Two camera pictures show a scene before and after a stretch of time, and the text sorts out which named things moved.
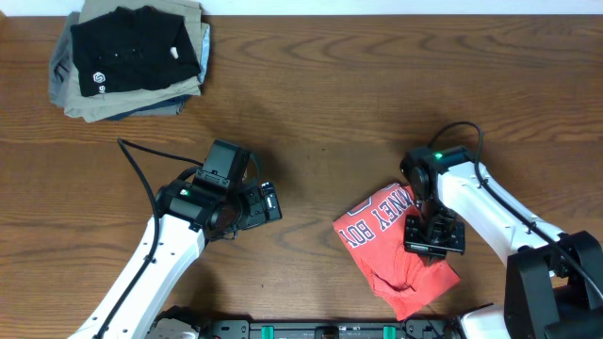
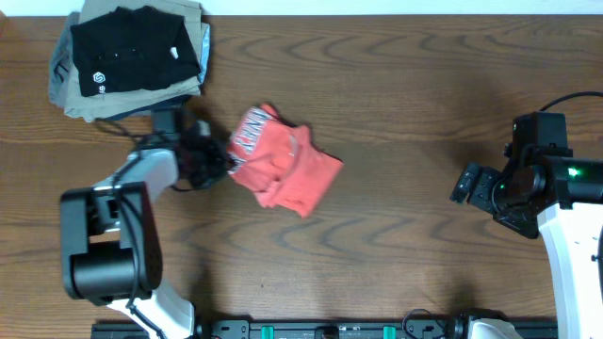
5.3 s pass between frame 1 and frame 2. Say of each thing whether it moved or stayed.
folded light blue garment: stayed
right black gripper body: moved
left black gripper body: moved
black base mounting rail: stayed
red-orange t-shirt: moved
